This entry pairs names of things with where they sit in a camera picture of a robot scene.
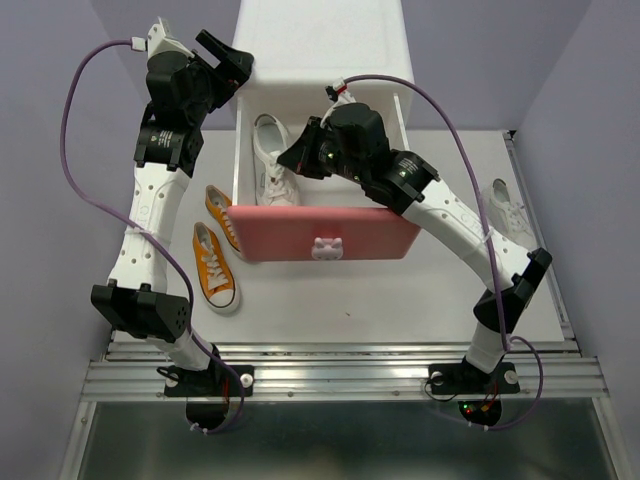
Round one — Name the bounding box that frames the white cabinet frame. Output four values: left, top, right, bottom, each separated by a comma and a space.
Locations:
232, 0, 416, 131

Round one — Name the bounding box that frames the dark pink drawer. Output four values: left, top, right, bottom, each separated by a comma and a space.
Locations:
227, 92, 426, 263

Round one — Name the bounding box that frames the orange sneaker front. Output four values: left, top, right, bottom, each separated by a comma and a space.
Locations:
192, 222, 241, 316

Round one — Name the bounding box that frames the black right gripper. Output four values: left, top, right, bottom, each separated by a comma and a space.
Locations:
275, 116, 367, 186

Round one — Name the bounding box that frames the orange sneaker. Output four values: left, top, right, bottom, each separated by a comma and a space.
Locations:
205, 185, 243, 258
192, 222, 241, 316

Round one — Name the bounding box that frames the white sneaker one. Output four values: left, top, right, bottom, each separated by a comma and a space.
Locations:
482, 178, 537, 251
252, 113, 301, 207

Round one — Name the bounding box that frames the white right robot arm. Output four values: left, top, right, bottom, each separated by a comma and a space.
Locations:
277, 103, 552, 396

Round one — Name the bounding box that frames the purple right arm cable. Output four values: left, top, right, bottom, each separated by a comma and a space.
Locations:
339, 74, 546, 432

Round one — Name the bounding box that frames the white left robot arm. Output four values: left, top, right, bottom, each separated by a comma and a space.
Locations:
91, 20, 254, 397

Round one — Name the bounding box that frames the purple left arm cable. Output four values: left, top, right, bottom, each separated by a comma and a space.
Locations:
60, 38, 250, 435

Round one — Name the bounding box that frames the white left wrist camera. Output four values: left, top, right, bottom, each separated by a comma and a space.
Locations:
131, 17, 194, 59

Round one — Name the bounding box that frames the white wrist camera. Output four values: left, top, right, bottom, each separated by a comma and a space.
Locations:
131, 17, 194, 59
325, 77, 357, 107

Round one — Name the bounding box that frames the aluminium mounting rail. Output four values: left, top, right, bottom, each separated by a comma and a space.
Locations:
81, 341, 609, 402

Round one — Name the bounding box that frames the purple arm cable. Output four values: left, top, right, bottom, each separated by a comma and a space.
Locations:
339, 74, 546, 432
60, 38, 250, 435

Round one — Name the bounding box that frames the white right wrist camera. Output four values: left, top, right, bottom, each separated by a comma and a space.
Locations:
325, 77, 357, 107

